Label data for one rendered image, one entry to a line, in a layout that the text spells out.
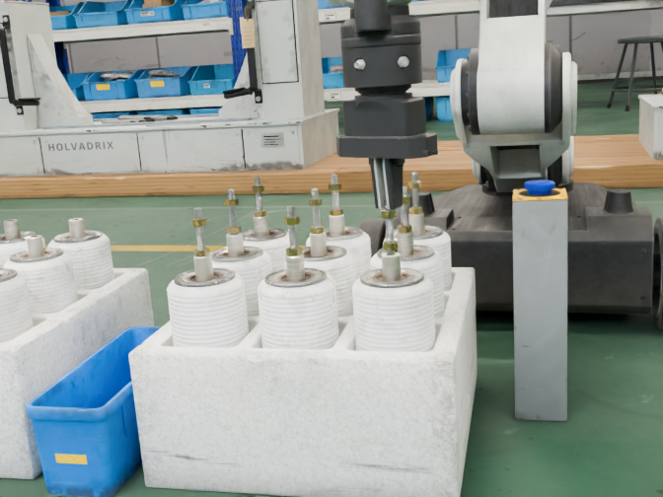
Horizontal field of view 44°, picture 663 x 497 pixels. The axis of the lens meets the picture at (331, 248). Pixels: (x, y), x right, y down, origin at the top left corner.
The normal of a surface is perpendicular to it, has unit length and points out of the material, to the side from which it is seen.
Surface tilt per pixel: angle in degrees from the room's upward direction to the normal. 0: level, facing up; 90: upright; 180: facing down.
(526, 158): 74
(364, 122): 90
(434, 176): 90
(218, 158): 90
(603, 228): 45
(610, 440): 0
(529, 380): 90
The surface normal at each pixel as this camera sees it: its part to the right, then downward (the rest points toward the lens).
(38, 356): 0.97, 0.00
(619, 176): -0.26, 0.24
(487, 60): -0.23, -0.49
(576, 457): -0.07, -0.97
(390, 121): -0.58, 0.22
